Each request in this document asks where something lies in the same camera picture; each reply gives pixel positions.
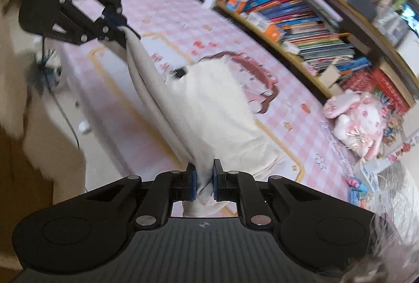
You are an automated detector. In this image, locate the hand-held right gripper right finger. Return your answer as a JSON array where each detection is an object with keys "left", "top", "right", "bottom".
[{"left": 213, "top": 159, "right": 323, "bottom": 230}]

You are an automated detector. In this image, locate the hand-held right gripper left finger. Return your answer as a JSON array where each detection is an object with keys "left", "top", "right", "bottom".
[{"left": 87, "top": 163, "right": 197, "bottom": 231}]

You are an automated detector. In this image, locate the cream printed t-shirt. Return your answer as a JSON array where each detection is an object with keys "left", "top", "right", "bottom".
[{"left": 118, "top": 26, "right": 285, "bottom": 218}]

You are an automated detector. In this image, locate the pink checked desk mat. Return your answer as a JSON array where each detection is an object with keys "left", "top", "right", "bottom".
[{"left": 46, "top": 0, "right": 393, "bottom": 208}]

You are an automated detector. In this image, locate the person's fluffy white clothing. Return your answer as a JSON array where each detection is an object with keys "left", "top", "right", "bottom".
[{"left": 0, "top": 2, "right": 87, "bottom": 202}]

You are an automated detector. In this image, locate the pink toy figure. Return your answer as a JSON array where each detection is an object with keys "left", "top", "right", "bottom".
[{"left": 347, "top": 176, "right": 369, "bottom": 193}]

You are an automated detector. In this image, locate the pink white bunny plush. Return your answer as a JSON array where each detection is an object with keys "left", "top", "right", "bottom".
[{"left": 322, "top": 90, "right": 385, "bottom": 159}]

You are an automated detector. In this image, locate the white pen holder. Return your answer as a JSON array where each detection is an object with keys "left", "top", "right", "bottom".
[{"left": 319, "top": 65, "right": 343, "bottom": 90}]

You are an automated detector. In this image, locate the white power strip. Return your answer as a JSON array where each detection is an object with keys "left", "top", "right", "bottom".
[{"left": 358, "top": 157, "right": 388, "bottom": 187}]

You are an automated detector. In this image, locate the flat orange white box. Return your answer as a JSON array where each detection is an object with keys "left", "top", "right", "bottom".
[{"left": 257, "top": 13, "right": 285, "bottom": 41}]

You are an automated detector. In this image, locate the clear plastic bag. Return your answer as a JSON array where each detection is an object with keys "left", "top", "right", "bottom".
[{"left": 373, "top": 165, "right": 419, "bottom": 238}]

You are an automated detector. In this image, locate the red thick book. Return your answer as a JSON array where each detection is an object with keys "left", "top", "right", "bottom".
[{"left": 340, "top": 69, "right": 413, "bottom": 113}]

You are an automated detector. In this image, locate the black cable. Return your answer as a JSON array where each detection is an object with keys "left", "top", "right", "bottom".
[{"left": 39, "top": 36, "right": 81, "bottom": 151}]

